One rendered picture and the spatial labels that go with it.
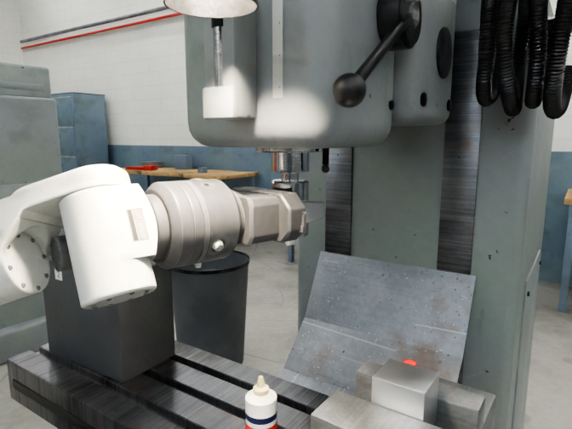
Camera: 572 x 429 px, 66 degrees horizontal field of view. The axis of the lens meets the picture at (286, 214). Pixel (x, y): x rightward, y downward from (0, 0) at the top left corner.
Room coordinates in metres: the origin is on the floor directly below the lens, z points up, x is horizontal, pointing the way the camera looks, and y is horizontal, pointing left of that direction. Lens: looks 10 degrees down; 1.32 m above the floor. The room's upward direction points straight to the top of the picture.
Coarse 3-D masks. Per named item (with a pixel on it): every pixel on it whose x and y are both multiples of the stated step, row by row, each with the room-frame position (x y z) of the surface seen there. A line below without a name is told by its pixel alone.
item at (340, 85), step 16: (384, 0) 0.51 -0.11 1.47; (400, 0) 0.50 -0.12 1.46; (416, 0) 0.53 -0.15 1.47; (384, 16) 0.51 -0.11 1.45; (400, 16) 0.50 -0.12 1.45; (416, 16) 0.52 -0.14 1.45; (384, 32) 0.51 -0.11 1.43; (400, 32) 0.49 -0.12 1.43; (416, 32) 0.54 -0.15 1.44; (384, 48) 0.46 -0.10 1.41; (400, 48) 0.52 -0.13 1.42; (368, 64) 0.43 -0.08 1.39; (336, 80) 0.40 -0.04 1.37; (352, 80) 0.39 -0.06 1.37; (336, 96) 0.40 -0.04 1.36; (352, 96) 0.39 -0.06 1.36
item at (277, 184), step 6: (276, 180) 0.54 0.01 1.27; (282, 180) 0.54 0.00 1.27; (288, 180) 0.54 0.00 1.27; (294, 180) 0.54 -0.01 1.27; (300, 180) 0.54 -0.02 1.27; (306, 180) 0.55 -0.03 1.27; (276, 186) 0.54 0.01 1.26; (282, 186) 0.53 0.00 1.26; (288, 186) 0.53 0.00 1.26; (294, 186) 0.53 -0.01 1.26; (300, 186) 0.53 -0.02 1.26; (306, 186) 0.54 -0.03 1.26
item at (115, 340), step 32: (64, 288) 0.76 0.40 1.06; (160, 288) 0.76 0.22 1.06; (64, 320) 0.76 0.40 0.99; (96, 320) 0.71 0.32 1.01; (128, 320) 0.70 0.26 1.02; (160, 320) 0.75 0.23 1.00; (64, 352) 0.77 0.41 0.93; (96, 352) 0.72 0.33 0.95; (128, 352) 0.69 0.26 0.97; (160, 352) 0.75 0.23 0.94
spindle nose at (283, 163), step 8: (272, 152) 0.54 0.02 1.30; (304, 152) 0.54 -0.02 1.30; (272, 160) 0.54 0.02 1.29; (280, 160) 0.53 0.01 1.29; (288, 160) 0.53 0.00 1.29; (296, 160) 0.53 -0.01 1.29; (304, 160) 0.54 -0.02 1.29; (272, 168) 0.54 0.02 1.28; (280, 168) 0.53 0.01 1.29; (288, 168) 0.53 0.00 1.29; (296, 168) 0.53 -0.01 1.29; (304, 168) 0.54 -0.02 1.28
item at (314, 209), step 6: (306, 204) 0.53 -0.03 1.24; (312, 204) 0.54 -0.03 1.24; (318, 204) 0.54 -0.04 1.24; (306, 210) 0.53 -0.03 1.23; (312, 210) 0.54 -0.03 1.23; (318, 210) 0.54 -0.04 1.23; (306, 216) 0.53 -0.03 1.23; (312, 216) 0.54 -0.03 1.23; (318, 216) 0.54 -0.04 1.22; (306, 222) 0.53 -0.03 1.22
